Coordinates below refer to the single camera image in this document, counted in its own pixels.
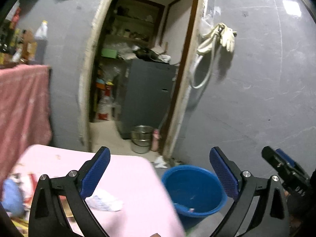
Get blue plastic bucket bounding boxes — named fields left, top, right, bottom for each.
left=162, top=165, right=227, bottom=230

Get pink foam table mat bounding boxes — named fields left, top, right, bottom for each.
left=11, top=144, right=185, bottom=236

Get red checked cloth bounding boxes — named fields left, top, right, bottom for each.
left=1, top=65, right=52, bottom=181

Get stainless steel pot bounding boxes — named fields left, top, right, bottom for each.
left=131, top=125, right=154, bottom=154

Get white rubber gloves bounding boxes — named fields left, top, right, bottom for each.
left=197, top=23, right=237, bottom=56

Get white red sack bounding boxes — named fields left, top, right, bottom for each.
left=96, top=89, right=113, bottom=121

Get grey metal cabinet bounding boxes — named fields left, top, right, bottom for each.
left=114, top=59, right=177, bottom=139

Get green plastic box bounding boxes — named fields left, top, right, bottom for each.
left=101, top=48, right=117, bottom=59

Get large dark liquid bottle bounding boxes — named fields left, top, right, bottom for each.
left=34, top=20, right=48, bottom=65

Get white looped hose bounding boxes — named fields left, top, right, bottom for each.
left=189, top=36, right=218, bottom=89

